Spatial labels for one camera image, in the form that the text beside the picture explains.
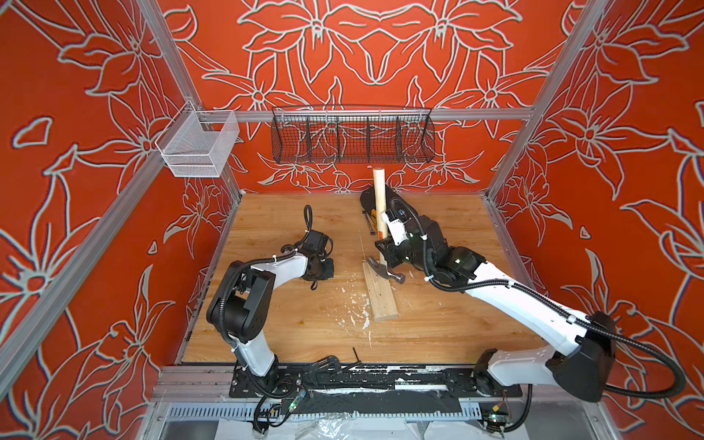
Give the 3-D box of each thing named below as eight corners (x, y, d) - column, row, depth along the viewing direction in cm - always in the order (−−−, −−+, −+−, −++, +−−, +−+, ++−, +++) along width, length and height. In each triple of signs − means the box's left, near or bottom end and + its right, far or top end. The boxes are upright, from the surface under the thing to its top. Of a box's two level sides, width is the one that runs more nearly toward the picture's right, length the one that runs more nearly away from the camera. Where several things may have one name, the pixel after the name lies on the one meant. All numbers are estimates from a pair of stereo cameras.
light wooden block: (372, 322, 85) (373, 317, 82) (361, 268, 98) (361, 262, 95) (396, 318, 86) (398, 313, 83) (382, 265, 99) (383, 259, 96)
